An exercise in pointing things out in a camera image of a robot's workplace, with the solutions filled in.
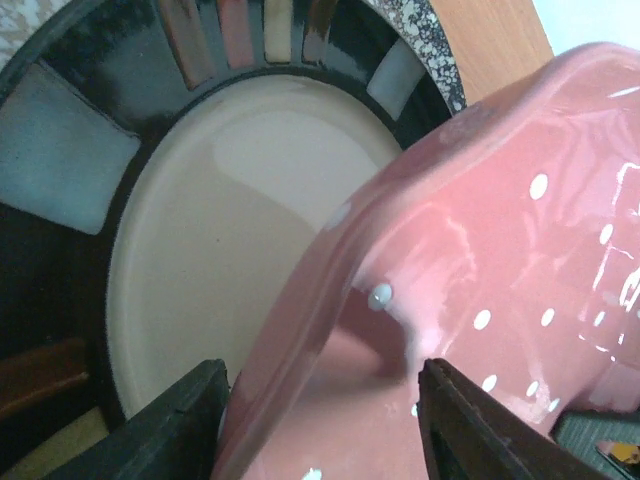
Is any black rimmed cream plate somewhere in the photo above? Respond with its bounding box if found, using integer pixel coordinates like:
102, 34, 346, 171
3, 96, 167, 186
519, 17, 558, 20
0, 0, 454, 480

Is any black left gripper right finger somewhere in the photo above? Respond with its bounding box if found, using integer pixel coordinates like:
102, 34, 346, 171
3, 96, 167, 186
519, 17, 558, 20
418, 359, 605, 479

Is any grey speckled large plate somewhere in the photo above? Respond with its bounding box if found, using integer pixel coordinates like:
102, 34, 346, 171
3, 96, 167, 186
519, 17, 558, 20
0, 0, 469, 119

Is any pink dotted scalloped plate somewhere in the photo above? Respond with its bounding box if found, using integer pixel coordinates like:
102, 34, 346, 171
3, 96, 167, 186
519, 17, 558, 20
212, 43, 639, 479

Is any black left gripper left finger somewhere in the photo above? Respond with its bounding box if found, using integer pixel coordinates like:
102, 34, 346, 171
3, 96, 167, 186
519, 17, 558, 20
47, 359, 230, 479

